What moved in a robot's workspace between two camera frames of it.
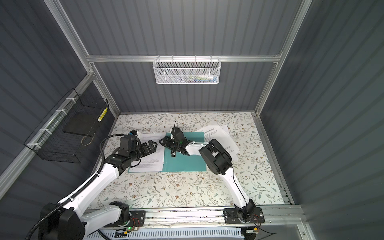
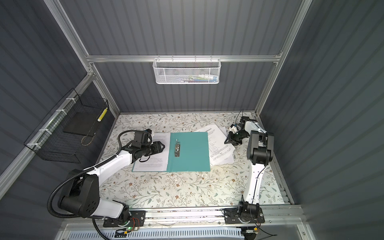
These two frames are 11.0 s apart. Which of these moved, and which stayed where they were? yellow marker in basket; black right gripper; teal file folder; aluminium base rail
Moved: black right gripper
Stayed: yellow marker in basket; teal file folder; aluminium base rail
